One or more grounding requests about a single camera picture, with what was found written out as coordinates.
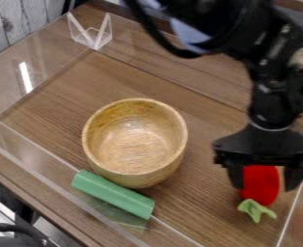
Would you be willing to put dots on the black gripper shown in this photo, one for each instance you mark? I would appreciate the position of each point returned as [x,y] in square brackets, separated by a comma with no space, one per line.
[253,146]

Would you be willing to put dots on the red felt fruit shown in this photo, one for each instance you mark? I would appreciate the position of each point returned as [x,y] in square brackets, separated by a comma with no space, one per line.
[260,192]

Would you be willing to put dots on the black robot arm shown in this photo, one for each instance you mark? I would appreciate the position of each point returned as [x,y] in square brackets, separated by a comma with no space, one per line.
[252,32]

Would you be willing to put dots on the wooden bowl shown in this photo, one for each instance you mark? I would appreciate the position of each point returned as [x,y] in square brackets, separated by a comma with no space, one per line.
[134,141]

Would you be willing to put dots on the green rectangular block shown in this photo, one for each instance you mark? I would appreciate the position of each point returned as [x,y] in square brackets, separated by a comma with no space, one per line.
[113,194]

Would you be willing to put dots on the clear acrylic tray walls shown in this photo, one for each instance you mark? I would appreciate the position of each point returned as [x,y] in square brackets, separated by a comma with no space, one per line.
[54,83]

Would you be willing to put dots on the black metal stand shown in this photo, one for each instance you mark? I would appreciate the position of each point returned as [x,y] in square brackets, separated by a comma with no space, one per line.
[18,234]

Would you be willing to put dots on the clear acrylic corner bracket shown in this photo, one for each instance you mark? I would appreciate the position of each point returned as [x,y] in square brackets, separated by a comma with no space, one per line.
[93,38]

